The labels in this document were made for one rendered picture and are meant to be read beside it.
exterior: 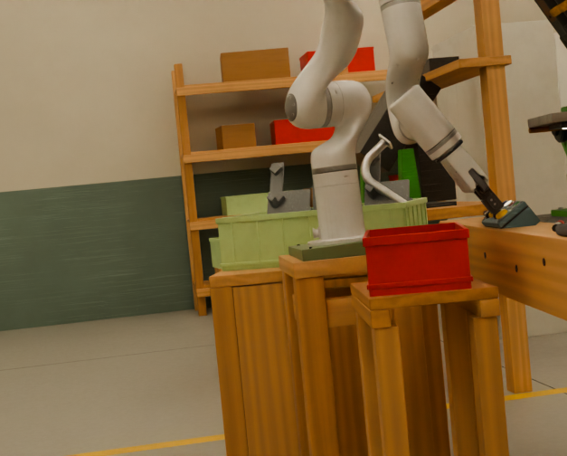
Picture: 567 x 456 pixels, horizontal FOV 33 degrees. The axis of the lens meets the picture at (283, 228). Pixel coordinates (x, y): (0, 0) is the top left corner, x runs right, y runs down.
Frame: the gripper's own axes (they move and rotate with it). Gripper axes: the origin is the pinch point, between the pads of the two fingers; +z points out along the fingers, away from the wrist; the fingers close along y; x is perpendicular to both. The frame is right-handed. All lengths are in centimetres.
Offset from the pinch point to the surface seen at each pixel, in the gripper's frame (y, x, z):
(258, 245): -91, -48, -22
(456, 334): -4.7, -24.8, 18.3
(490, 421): 23.3, -32.9, 29.1
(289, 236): -87, -39, -18
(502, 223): 2.3, -1.7, 4.5
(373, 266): 20.5, -30.6, -9.7
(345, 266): -24.4, -33.4, -7.6
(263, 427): -78, -83, 20
